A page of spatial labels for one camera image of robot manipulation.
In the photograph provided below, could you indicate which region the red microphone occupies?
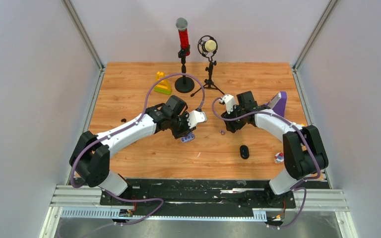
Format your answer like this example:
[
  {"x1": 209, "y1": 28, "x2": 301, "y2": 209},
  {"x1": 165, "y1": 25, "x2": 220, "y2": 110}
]
[{"x1": 176, "y1": 17, "x2": 190, "y2": 56}]

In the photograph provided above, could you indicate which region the purple phone stand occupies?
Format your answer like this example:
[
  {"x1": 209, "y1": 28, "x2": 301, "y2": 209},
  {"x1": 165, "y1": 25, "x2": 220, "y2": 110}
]
[{"x1": 271, "y1": 91, "x2": 287, "y2": 117}]

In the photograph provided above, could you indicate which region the black round-base mic stand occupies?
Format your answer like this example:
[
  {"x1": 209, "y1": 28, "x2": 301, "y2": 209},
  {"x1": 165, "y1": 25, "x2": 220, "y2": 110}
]
[{"x1": 175, "y1": 46, "x2": 194, "y2": 93}]

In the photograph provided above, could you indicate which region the lavender earbud charging case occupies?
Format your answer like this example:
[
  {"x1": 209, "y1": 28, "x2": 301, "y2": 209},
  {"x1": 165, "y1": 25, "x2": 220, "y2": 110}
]
[{"x1": 181, "y1": 132, "x2": 195, "y2": 143}]

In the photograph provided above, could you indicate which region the black tripod mic stand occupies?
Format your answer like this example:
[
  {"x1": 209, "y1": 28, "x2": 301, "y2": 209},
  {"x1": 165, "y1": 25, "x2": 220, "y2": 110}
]
[{"x1": 190, "y1": 58, "x2": 225, "y2": 97}]

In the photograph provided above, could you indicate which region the cream condenser microphone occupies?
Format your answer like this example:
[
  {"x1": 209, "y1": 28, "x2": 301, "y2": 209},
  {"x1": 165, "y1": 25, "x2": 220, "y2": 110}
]
[{"x1": 197, "y1": 35, "x2": 218, "y2": 61}]

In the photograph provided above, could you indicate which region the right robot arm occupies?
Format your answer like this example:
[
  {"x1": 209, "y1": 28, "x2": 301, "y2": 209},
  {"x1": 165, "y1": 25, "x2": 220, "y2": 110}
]
[{"x1": 216, "y1": 91, "x2": 329, "y2": 207}]

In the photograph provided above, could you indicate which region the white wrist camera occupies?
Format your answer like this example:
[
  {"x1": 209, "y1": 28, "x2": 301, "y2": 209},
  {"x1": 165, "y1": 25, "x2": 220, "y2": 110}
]
[
  {"x1": 187, "y1": 110, "x2": 207, "y2": 128},
  {"x1": 219, "y1": 94, "x2": 236, "y2": 114}
]

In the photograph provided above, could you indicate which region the yellow green toy block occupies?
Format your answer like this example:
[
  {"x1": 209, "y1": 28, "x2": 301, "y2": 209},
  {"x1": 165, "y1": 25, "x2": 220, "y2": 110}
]
[{"x1": 153, "y1": 71, "x2": 172, "y2": 95}]

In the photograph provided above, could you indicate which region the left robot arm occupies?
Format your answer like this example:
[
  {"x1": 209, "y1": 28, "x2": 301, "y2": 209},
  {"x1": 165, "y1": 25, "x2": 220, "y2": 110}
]
[{"x1": 69, "y1": 96, "x2": 198, "y2": 205}]

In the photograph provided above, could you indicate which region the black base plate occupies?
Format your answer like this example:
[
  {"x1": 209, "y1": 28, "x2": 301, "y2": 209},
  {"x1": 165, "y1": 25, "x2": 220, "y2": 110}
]
[{"x1": 67, "y1": 177, "x2": 331, "y2": 219}]

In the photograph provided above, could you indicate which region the black earbud charging case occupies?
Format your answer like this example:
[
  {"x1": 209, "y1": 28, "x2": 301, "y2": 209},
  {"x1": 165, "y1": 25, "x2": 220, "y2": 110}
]
[{"x1": 239, "y1": 145, "x2": 250, "y2": 159}]

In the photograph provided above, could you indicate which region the small red white toy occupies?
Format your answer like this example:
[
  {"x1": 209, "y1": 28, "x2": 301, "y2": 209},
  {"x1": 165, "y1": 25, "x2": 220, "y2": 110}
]
[{"x1": 274, "y1": 152, "x2": 284, "y2": 164}]

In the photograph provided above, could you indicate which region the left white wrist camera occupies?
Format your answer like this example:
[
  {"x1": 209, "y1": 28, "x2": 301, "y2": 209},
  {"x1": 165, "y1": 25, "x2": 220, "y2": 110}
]
[{"x1": 187, "y1": 110, "x2": 207, "y2": 128}]

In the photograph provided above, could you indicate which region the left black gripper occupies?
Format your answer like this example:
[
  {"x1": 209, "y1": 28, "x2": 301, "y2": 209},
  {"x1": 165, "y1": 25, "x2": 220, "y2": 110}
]
[{"x1": 169, "y1": 112, "x2": 196, "y2": 140}]

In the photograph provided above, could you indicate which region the white cable duct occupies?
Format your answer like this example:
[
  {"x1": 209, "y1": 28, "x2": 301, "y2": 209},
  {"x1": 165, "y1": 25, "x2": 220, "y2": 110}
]
[{"x1": 60, "y1": 207, "x2": 267, "y2": 222}]

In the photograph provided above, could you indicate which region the white phone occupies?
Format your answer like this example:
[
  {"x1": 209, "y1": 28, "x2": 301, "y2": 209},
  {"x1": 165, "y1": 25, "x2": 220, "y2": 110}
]
[{"x1": 267, "y1": 92, "x2": 282, "y2": 108}]

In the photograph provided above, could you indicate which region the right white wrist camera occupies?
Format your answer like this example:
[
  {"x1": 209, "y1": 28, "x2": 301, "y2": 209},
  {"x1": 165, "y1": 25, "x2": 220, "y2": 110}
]
[{"x1": 219, "y1": 94, "x2": 236, "y2": 114}]

